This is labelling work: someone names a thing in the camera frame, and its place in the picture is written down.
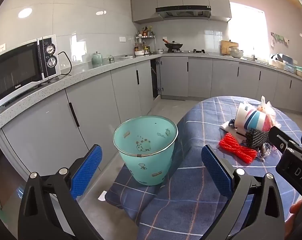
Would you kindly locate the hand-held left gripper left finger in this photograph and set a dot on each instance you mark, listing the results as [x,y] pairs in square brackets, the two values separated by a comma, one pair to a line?
[87,170]

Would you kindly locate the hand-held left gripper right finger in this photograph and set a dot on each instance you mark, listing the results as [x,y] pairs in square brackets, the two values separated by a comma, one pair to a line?
[214,170]

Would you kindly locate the foil wrapper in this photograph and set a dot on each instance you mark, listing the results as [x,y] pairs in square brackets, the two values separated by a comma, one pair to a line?
[265,152]

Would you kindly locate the red ridged wrapper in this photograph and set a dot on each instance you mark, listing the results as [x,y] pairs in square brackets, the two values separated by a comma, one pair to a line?
[236,147]

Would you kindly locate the clear plastic bag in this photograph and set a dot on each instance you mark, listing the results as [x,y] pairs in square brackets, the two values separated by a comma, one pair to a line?
[268,110]

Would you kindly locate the striped paper cup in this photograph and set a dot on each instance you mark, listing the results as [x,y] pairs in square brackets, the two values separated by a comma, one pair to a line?
[251,120]

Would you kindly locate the white paper towel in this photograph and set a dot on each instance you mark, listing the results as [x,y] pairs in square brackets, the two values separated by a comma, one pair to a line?
[226,128]

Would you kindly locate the teal printed waste bin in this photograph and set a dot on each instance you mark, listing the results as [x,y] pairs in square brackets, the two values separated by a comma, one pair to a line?
[146,170]

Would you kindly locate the person's right hand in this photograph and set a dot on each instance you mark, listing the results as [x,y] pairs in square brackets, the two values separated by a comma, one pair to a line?
[296,207]

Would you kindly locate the white paper scrap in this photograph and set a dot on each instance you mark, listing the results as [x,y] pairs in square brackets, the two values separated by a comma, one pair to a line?
[102,196]

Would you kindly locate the blue plaid tablecloth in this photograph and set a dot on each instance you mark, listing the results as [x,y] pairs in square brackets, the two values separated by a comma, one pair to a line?
[191,135]

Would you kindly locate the grey base cabinets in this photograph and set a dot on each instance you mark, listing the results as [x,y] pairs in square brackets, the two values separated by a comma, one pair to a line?
[96,100]

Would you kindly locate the green plastic basin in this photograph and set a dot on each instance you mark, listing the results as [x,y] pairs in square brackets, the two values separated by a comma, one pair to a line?
[300,71]

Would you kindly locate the light blue container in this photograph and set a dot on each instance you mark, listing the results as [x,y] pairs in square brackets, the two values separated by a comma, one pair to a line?
[290,68]

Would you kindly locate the white plastic container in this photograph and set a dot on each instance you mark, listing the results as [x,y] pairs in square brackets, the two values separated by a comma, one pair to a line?
[276,64]

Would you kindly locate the metal faucet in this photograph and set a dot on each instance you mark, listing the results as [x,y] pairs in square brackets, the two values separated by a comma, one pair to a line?
[254,55]

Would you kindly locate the wooden cutting board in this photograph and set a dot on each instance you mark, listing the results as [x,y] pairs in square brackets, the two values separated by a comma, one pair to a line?
[226,46]

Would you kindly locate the green ceramic jar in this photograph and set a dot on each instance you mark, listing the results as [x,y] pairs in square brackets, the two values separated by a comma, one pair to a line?
[97,60]

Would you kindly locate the small metal pot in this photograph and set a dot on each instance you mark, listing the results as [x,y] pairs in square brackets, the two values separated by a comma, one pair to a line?
[111,59]

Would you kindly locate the kitchen window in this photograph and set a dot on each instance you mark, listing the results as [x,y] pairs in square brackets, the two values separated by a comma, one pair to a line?
[248,27]

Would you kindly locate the silver microwave oven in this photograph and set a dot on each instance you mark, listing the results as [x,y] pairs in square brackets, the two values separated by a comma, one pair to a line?
[15,72]

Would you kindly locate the gas stove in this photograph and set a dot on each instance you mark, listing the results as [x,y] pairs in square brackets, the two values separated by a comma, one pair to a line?
[188,51]

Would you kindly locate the white bowl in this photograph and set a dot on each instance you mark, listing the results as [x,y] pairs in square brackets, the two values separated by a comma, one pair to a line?
[139,53]

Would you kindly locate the black wok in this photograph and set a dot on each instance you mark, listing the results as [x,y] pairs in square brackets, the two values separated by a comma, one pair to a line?
[173,45]

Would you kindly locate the metal spice rack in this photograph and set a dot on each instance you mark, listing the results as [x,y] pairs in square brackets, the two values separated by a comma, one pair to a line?
[144,37]

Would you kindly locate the black range hood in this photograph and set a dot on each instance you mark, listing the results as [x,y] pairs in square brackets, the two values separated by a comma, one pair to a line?
[183,11]

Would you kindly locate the wall hook rack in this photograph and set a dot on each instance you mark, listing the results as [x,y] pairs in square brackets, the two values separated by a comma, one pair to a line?
[280,38]

